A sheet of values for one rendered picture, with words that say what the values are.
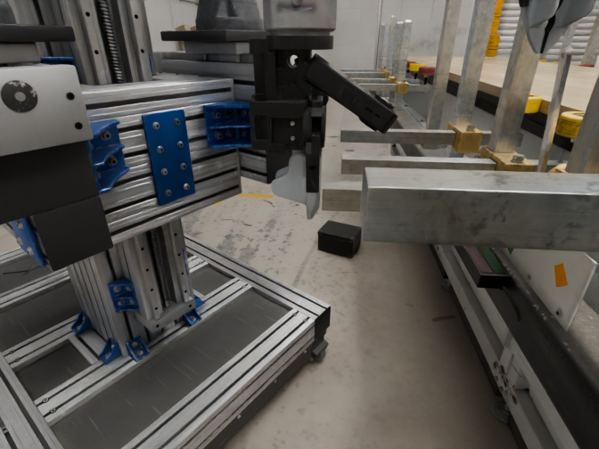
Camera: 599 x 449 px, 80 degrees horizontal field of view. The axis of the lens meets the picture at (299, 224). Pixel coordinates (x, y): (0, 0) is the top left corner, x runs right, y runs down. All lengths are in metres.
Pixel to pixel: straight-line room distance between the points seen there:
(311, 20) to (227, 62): 0.49
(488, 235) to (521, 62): 0.59
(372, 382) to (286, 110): 1.08
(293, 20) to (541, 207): 0.28
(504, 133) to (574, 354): 0.41
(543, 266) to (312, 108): 0.39
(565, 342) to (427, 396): 0.84
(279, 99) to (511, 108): 0.47
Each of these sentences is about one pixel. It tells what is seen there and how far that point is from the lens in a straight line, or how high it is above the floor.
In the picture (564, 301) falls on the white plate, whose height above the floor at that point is 0.73.
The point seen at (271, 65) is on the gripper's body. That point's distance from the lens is 0.41.
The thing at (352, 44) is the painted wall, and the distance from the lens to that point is 8.35.
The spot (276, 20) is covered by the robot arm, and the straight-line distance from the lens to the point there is 0.40.
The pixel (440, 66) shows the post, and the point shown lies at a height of 0.95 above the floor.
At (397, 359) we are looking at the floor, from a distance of 1.42.
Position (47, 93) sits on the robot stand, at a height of 0.97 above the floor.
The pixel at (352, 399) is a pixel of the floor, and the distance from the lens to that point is 1.29.
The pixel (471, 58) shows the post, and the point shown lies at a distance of 1.00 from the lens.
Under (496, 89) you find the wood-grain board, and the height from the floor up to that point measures 0.89.
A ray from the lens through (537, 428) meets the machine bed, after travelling 1.18.
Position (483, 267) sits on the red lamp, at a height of 0.70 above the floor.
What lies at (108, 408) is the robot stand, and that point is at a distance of 1.11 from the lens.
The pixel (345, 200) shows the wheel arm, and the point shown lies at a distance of 0.45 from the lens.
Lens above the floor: 1.02
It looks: 27 degrees down
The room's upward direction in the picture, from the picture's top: straight up
